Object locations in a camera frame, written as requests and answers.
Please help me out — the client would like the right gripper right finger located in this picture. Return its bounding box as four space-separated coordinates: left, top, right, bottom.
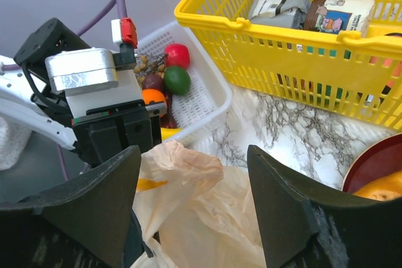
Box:
247 145 401 267

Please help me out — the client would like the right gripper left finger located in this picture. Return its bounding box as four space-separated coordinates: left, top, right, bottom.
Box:
1 146 141 267

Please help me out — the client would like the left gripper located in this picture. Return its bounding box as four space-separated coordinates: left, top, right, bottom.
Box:
72 100 166 168

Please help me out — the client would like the peach plastic grocery bag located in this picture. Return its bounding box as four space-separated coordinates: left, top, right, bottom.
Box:
133 141 266 267

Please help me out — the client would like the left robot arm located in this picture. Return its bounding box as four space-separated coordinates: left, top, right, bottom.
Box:
1 17 167 167

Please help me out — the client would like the orange fruit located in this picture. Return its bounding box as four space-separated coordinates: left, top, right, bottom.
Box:
142 88 166 105

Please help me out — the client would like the front yellow banana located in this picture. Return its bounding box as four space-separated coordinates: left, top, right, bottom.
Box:
161 127 182 141

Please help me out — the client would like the dark plum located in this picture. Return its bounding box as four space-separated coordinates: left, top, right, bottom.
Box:
142 73 165 92

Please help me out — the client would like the longan bunch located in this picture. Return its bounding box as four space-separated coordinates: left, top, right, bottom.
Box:
133 53 167 77

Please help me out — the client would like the green lime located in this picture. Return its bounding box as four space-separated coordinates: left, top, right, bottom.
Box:
163 66 191 96

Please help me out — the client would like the long orange bread loaf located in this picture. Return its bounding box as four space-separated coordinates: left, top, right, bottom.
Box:
353 170 401 201

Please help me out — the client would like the dark red round plate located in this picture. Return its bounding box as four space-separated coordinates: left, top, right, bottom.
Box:
342 133 401 193

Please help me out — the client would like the white plastic fruit basket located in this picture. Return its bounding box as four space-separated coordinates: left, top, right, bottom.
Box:
138 21 232 146

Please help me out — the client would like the yellow plastic shopping basket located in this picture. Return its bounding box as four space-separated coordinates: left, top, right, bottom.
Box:
174 0 401 131

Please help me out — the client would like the orange capped bottle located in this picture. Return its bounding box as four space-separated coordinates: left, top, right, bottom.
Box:
369 31 402 96

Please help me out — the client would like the white carton in basket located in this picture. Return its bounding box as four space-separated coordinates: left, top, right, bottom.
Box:
303 0 375 37

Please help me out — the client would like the grey box in basket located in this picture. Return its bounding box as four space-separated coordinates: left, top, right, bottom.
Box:
247 0 311 29

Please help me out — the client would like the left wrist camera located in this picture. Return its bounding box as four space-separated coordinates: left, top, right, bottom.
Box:
45 16 144 118

